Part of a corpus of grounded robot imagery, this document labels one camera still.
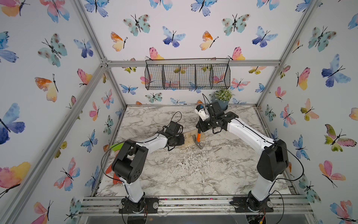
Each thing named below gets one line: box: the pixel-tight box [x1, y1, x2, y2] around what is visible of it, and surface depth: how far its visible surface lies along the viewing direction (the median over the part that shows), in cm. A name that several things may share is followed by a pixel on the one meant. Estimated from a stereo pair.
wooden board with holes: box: [178, 129, 205, 148], surface depth 98 cm
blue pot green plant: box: [213, 89, 235, 111], surface depth 109 cm
